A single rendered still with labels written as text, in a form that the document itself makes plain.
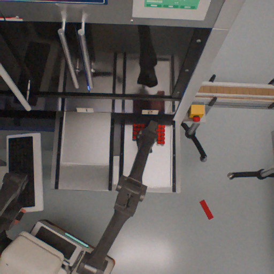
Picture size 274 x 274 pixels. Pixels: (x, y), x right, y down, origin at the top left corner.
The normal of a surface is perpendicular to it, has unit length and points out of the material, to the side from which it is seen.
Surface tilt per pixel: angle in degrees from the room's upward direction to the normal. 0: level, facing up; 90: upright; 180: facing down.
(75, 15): 90
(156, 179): 0
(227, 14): 90
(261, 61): 0
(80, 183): 0
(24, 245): 42
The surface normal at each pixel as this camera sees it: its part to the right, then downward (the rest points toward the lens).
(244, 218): 0.04, -0.27
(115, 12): -0.02, 0.96
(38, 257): 0.36, -0.76
